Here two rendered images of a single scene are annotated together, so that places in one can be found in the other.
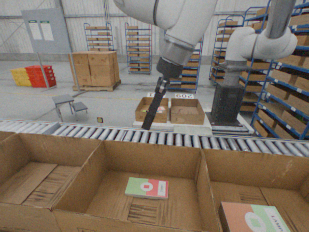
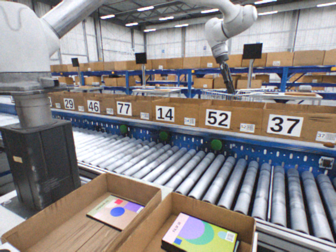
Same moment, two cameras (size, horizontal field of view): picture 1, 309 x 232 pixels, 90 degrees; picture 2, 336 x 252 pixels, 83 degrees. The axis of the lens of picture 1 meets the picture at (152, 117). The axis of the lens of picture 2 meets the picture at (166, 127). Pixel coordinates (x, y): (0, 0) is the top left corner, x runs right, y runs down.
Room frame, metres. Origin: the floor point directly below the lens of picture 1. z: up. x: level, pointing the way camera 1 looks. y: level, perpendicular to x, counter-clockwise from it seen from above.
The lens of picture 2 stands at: (1.73, 0.09, 1.26)
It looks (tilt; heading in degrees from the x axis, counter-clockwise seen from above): 16 degrees down; 202
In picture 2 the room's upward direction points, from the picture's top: 1 degrees counter-clockwise
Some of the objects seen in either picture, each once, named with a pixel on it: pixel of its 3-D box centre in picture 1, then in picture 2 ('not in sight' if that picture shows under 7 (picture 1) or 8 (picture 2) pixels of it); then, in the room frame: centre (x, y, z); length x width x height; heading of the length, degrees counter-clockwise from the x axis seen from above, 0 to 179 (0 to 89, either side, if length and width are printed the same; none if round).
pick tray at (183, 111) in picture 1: (185, 109); (95, 221); (1.35, -0.31, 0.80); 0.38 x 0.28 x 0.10; 174
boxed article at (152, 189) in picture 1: (147, 188); not in sight; (0.41, 0.02, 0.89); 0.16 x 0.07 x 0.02; 83
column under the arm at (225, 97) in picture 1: (226, 102); (44, 161); (1.26, -0.64, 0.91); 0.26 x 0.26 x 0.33; 85
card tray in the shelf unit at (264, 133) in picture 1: (271, 129); not in sight; (1.97, -1.78, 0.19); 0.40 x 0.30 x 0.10; 170
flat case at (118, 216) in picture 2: not in sight; (118, 212); (1.25, -0.30, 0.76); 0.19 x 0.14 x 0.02; 85
